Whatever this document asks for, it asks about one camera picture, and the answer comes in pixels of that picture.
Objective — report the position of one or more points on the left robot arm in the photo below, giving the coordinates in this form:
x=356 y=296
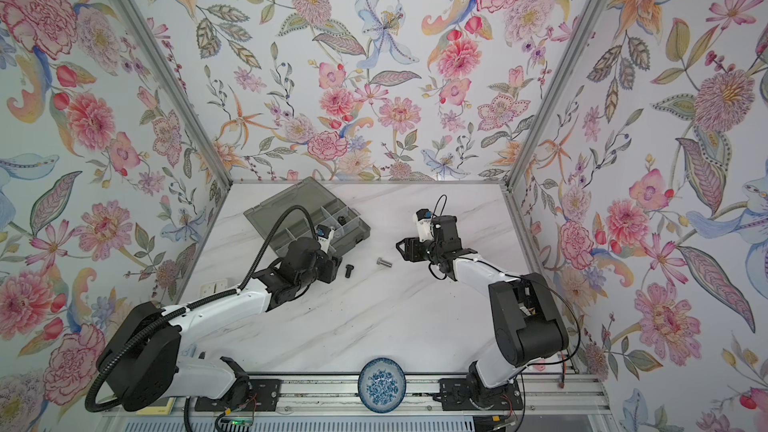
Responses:
x=145 y=360

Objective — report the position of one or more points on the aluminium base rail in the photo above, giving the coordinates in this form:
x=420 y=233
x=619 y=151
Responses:
x=337 y=395

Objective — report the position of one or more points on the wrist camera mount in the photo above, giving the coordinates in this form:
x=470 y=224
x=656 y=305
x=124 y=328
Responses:
x=324 y=236
x=423 y=221

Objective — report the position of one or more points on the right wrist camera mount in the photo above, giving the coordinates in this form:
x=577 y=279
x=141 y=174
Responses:
x=423 y=221

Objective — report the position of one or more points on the white square clock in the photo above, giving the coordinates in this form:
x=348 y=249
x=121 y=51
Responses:
x=211 y=288

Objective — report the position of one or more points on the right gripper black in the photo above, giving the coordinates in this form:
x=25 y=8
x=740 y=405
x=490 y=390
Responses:
x=413 y=252

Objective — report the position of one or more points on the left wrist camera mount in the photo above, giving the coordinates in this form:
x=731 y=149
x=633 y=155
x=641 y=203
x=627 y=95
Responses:
x=324 y=236

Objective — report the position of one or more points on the silver hex bolt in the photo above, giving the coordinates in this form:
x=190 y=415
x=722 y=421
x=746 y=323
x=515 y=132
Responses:
x=383 y=262

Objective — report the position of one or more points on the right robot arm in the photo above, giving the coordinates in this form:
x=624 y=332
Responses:
x=526 y=322

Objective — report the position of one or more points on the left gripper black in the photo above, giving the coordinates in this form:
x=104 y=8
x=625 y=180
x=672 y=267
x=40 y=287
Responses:
x=331 y=267

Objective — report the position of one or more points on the yellow green device on rail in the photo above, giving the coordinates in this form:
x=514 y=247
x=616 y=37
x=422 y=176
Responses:
x=161 y=407

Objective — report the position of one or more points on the blue white patterned plate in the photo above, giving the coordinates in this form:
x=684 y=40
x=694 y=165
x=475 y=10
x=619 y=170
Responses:
x=381 y=385

